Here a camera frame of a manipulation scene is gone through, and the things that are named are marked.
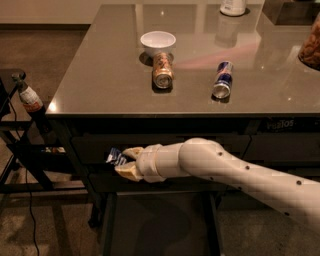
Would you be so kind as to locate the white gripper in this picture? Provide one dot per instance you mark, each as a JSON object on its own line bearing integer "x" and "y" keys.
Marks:
{"x": 150, "y": 162}

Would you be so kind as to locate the blue rxbar blueberry wrapper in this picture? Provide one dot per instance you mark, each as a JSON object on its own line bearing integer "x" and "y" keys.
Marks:
{"x": 116, "y": 157}

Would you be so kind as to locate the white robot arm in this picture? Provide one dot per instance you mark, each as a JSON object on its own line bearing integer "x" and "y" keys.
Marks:
{"x": 296, "y": 197}

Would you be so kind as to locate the middle left drawer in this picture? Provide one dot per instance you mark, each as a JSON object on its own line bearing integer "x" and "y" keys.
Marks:
{"x": 110, "y": 181}

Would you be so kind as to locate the top left drawer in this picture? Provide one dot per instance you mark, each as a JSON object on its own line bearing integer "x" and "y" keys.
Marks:
{"x": 94, "y": 149}

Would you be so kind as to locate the open bottom drawer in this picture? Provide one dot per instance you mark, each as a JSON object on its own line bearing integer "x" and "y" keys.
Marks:
{"x": 161, "y": 224}

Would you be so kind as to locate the top right drawer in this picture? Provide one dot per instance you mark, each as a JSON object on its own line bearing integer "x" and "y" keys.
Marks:
{"x": 285, "y": 149}

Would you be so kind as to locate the dark counter cabinet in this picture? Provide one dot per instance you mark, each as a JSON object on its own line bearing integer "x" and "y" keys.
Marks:
{"x": 109, "y": 89}

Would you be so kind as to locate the gold soda can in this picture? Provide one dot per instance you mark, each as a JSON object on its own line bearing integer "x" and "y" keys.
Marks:
{"x": 162, "y": 70}

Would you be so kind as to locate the dark side stand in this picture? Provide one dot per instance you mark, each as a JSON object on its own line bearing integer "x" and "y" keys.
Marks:
{"x": 37, "y": 163}

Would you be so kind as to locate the blue red bull can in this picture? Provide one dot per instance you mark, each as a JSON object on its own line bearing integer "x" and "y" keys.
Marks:
{"x": 223, "y": 81}

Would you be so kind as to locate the cola bottle with label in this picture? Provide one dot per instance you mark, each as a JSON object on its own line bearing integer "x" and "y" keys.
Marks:
{"x": 32, "y": 103}

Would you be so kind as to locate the white ceramic bowl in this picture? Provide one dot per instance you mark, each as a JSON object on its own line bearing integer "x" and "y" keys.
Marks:
{"x": 156, "y": 42}

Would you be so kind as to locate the cheetos snack bag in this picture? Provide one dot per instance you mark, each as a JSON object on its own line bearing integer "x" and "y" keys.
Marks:
{"x": 290, "y": 125}

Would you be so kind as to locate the white plastic bottle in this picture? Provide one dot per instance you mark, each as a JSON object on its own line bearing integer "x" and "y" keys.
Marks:
{"x": 233, "y": 7}

